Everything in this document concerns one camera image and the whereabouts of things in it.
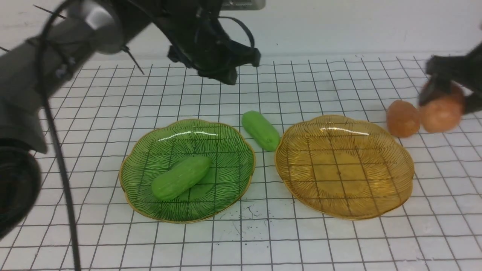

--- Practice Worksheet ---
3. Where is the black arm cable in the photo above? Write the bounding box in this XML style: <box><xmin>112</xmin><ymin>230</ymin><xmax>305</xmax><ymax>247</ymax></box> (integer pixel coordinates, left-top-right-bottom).
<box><xmin>36</xmin><ymin>0</ymin><xmax>82</xmax><ymax>271</ymax></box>

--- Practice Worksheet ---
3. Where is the green cucumber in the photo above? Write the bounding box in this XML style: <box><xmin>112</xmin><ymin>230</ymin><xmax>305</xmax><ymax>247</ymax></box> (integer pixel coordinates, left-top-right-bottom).
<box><xmin>241</xmin><ymin>110</ymin><xmax>281</xmax><ymax>151</ymax></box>
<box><xmin>151</xmin><ymin>156</ymin><xmax>212</xmax><ymax>201</ymax></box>

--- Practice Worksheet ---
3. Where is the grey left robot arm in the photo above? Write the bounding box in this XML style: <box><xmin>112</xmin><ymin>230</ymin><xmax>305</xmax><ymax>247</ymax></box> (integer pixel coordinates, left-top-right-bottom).
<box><xmin>0</xmin><ymin>0</ymin><xmax>261</xmax><ymax>153</ymax></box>

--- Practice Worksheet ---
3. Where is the green glass plate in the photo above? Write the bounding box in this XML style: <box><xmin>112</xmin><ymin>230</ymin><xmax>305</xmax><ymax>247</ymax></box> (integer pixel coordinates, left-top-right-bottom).
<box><xmin>119</xmin><ymin>119</ymin><xmax>255</xmax><ymax>224</ymax></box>

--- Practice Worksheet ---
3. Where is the orange potato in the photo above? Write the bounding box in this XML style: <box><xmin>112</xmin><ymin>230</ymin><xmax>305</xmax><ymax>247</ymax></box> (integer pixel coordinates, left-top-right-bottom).
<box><xmin>419</xmin><ymin>83</ymin><xmax>465</xmax><ymax>133</ymax></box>
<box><xmin>386</xmin><ymin>100</ymin><xmax>420</xmax><ymax>138</ymax></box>

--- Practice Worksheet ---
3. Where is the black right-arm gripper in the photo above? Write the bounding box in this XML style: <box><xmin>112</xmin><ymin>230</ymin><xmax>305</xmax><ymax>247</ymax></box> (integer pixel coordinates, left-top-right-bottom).
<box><xmin>418</xmin><ymin>43</ymin><xmax>482</xmax><ymax>114</ymax></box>

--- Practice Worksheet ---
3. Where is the amber glass plate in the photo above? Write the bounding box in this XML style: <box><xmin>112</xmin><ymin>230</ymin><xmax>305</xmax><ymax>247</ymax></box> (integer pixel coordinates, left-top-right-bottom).
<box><xmin>275</xmin><ymin>115</ymin><xmax>415</xmax><ymax>220</ymax></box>

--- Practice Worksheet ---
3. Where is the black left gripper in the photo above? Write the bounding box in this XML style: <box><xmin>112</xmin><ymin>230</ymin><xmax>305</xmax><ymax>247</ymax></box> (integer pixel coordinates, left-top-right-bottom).
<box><xmin>151</xmin><ymin>0</ymin><xmax>261</xmax><ymax>85</ymax></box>

